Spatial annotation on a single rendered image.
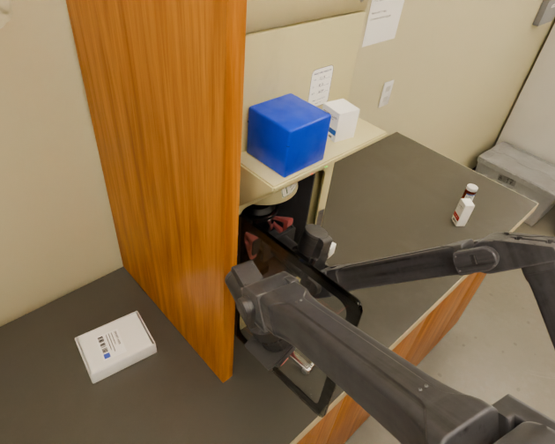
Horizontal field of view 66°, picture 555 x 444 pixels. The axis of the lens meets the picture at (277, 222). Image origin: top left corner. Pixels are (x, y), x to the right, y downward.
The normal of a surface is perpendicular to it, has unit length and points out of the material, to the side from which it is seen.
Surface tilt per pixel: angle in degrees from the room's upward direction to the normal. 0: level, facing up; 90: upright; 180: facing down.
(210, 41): 90
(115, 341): 0
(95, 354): 0
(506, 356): 0
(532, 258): 73
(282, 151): 90
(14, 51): 90
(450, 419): 28
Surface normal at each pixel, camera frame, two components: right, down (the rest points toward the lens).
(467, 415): -0.18, -0.94
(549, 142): -0.73, 0.40
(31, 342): 0.09, -0.75
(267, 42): 0.68, 0.53
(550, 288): -0.58, 0.28
